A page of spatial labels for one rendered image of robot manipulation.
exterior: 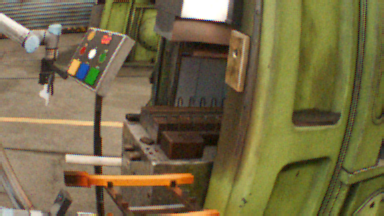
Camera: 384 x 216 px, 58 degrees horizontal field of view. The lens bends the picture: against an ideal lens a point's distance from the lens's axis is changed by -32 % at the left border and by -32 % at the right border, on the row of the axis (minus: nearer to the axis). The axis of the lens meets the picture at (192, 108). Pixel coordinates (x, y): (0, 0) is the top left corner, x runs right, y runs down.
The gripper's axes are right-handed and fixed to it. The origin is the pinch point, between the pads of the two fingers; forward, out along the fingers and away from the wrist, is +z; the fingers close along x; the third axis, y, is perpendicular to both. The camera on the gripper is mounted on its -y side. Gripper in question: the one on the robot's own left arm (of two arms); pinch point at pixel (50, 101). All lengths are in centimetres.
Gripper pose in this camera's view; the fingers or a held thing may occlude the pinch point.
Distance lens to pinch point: 191.1
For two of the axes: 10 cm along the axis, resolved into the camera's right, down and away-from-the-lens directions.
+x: 1.0, 3.2, -9.4
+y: -9.9, -1.0, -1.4
